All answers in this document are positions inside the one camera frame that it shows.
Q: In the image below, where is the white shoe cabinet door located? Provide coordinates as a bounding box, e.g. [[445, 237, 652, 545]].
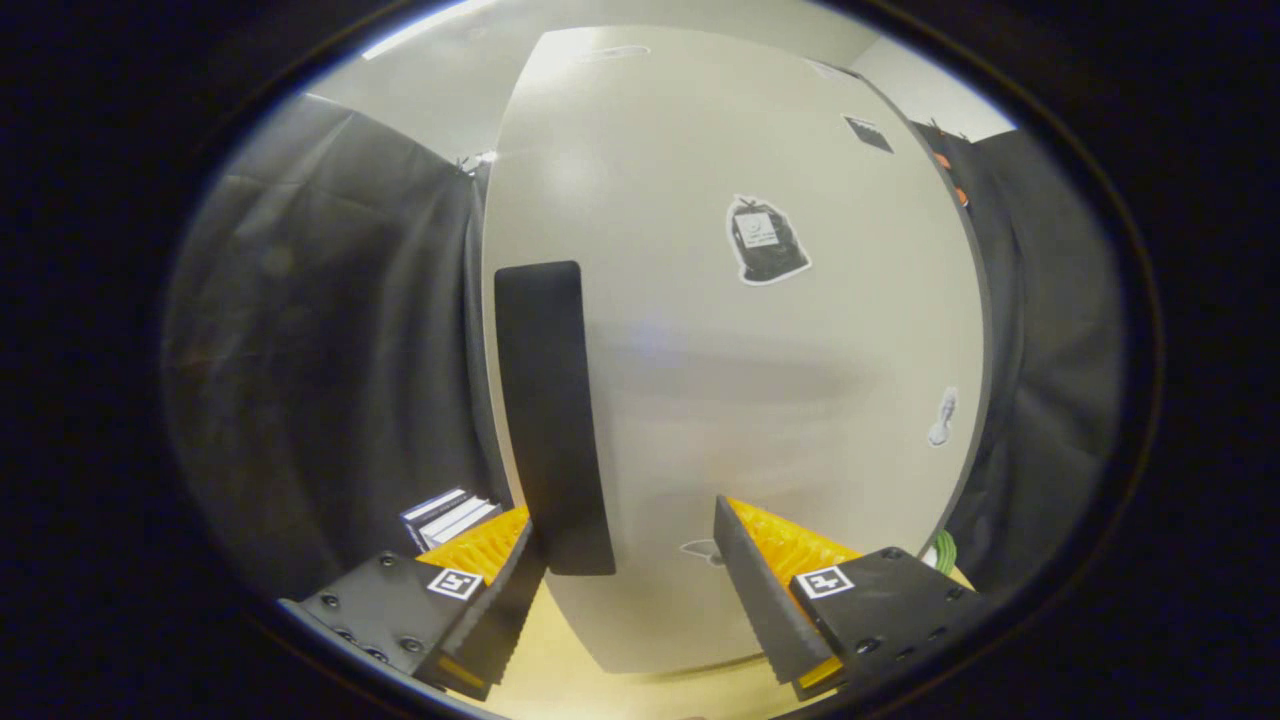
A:
[[482, 25, 991, 676]]

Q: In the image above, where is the grey shoe cabinet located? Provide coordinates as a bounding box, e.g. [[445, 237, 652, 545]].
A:
[[482, 25, 1001, 681]]

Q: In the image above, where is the black door handle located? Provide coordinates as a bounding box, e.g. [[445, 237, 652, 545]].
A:
[[494, 261, 617, 577]]

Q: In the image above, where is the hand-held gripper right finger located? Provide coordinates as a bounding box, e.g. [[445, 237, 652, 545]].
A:
[[713, 494, 1001, 701]]

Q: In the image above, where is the black backdrop cloth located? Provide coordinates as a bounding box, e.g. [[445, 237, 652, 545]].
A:
[[165, 95, 1126, 601]]

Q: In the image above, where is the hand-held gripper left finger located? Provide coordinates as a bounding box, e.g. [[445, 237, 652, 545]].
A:
[[278, 505, 549, 701]]

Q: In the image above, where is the dark blue book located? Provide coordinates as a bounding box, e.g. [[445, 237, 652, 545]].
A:
[[400, 488, 469, 551]]

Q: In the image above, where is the white-spined book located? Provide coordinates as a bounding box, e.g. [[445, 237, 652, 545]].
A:
[[418, 497, 491, 546]]

